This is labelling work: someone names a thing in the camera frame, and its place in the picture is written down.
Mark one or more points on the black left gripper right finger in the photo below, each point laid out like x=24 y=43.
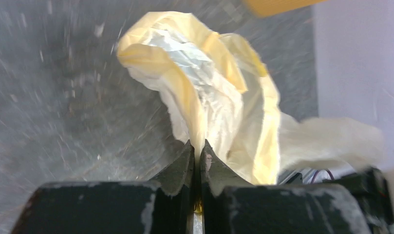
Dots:
x=231 y=205

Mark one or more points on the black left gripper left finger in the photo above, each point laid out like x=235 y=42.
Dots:
x=160 y=205

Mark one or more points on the translucent white trash bag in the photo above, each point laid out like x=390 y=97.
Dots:
x=217 y=90

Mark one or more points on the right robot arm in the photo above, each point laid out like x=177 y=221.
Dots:
x=361 y=193

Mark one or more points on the yellow plastic trash bin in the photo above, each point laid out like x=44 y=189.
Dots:
x=266 y=8

